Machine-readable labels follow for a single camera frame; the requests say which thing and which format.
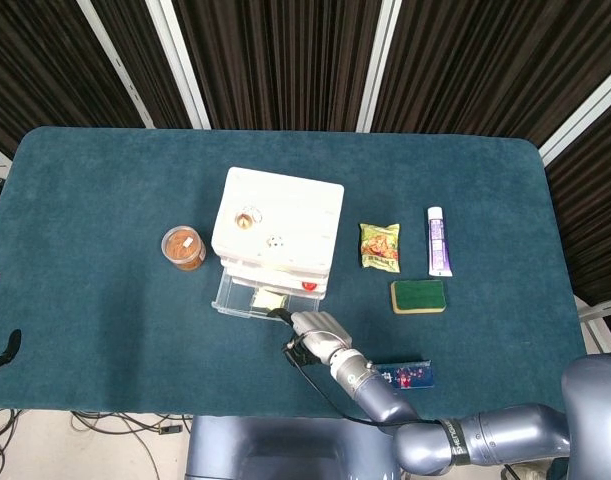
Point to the small red cup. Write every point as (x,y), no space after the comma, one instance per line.
(309,286)

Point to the teal table mat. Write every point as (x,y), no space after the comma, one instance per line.
(110,175)

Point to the low white frame bar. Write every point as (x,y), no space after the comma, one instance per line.
(602,310)

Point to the clear jar of rubber bands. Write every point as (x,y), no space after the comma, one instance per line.
(183,248)

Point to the yellow pad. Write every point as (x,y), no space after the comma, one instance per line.
(270,299)

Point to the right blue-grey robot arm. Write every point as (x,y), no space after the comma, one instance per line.
(485,440)

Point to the wide white frame post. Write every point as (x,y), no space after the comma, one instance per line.
(585,112)
(380,65)
(180,65)

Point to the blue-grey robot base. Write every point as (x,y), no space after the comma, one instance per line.
(285,450)

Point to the small golden bell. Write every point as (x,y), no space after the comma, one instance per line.
(244,219)

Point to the long dark blue box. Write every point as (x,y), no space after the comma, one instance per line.
(415,375)

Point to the green snack packet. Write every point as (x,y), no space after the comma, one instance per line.
(380,247)

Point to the beige shoe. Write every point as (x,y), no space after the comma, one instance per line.
(525,473)

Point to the thin white frame post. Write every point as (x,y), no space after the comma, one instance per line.
(120,70)

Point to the green yellow sponge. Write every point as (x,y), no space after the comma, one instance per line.
(418,295)

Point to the white plastic drawer cabinet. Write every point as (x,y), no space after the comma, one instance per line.
(295,215)

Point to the dark brown pleated curtain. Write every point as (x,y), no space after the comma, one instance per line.
(35,65)
(145,75)
(485,60)
(280,60)
(595,215)

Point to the small white die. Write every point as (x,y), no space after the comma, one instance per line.
(275,242)

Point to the clear plastic drawer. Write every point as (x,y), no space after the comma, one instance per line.
(235,300)
(245,262)

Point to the black power adapter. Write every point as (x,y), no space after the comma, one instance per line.
(169,429)

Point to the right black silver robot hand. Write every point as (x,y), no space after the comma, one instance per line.
(320,335)

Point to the white purple toothpaste tube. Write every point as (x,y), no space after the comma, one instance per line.
(440,242)

